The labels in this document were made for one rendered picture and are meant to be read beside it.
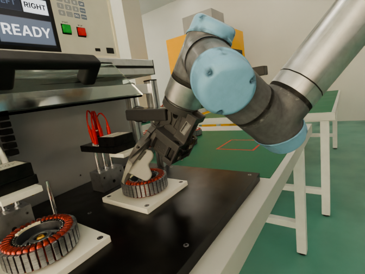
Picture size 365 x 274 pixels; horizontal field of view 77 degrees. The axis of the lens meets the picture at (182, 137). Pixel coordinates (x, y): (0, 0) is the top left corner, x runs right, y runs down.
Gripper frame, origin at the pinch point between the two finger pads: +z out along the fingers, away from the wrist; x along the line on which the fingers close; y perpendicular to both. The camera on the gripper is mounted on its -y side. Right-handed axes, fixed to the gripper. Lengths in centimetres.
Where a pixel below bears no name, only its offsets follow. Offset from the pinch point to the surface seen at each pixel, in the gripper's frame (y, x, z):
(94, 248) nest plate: 8.5, -19.8, 0.8
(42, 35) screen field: -30.5, -9.4, -18.5
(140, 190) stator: 3.5, -4.2, 1.5
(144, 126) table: -84, 113, 73
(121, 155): -5.5, -2.8, -1.3
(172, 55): -225, 324, 60
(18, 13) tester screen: -32.6, -13.0, -21.3
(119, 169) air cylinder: -9.2, 2.6, 9.4
